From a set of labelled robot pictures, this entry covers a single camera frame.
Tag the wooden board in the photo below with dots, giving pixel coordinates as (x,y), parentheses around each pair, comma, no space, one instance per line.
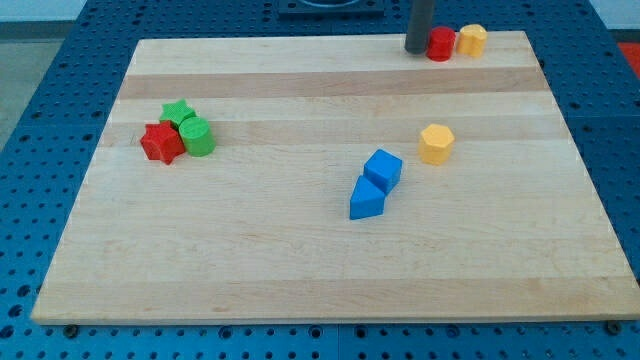
(509,229)

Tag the blue triangle block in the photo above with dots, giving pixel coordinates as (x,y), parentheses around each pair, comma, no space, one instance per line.
(366,200)

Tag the blue cube block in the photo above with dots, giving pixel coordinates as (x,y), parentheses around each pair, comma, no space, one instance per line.
(383,169)

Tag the yellow hexagon block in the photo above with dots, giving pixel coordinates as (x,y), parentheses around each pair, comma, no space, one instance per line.
(435,144)

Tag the green cylinder block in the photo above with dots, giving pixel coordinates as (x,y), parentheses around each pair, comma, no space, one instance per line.
(197,136)

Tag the green star block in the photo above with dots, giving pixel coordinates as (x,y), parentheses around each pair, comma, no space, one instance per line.
(176,112)

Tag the red star block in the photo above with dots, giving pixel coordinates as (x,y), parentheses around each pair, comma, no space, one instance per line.
(161,142)

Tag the red cylinder block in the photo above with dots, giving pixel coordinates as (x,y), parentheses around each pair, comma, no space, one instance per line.
(441,44)

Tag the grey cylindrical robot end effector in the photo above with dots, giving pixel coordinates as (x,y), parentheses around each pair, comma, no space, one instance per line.
(419,26)

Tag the yellow heart block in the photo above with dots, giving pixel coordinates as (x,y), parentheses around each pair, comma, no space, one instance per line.
(472,40)

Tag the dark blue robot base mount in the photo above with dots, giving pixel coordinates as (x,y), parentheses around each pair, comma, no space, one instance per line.
(331,8)

